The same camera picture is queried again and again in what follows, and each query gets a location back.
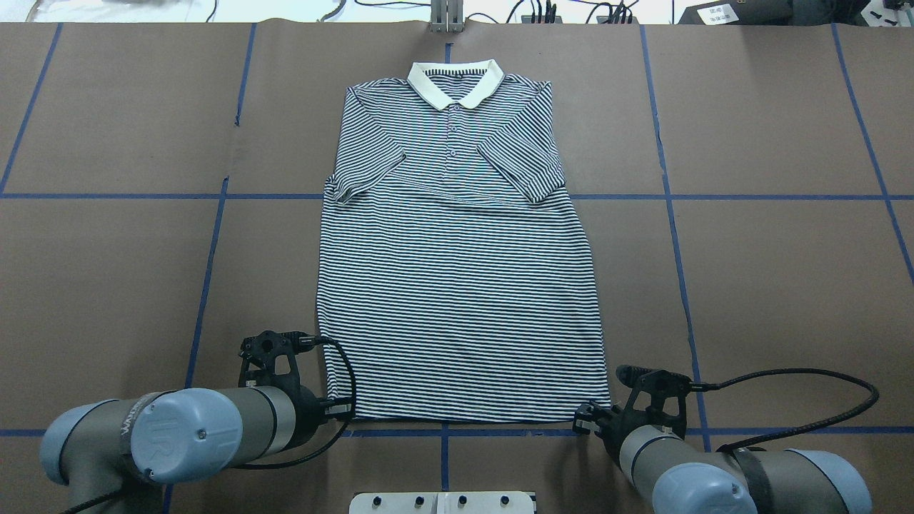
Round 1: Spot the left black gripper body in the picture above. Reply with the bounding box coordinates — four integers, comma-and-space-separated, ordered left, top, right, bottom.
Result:
238, 330, 316, 390

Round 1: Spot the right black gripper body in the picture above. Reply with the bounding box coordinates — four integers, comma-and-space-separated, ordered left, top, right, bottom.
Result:
603, 365, 694, 440

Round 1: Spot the navy white striped polo shirt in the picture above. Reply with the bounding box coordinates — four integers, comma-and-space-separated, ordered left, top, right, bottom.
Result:
316, 59, 611, 423

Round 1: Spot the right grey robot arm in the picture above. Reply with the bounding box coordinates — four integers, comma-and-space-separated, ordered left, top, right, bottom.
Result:
573, 365, 880, 513

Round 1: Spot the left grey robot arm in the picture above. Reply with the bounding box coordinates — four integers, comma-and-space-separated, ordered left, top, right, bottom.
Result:
39, 330, 357, 513

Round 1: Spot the black box with label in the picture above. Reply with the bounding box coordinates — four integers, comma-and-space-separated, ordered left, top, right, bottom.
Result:
676, 1, 793, 26

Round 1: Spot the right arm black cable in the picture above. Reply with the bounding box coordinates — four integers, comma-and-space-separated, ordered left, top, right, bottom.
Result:
689, 368, 880, 452

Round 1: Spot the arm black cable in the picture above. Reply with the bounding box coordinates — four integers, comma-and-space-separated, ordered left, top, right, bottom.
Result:
236, 336, 358, 470
689, 368, 880, 452

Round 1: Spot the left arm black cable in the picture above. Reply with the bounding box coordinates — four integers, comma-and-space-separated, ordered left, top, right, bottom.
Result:
236, 336, 358, 470

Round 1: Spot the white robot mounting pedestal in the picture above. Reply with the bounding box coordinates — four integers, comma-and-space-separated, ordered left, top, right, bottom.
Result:
348, 490, 538, 513

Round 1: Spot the aluminium frame post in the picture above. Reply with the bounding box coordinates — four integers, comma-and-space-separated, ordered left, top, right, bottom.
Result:
428, 0, 466, 33

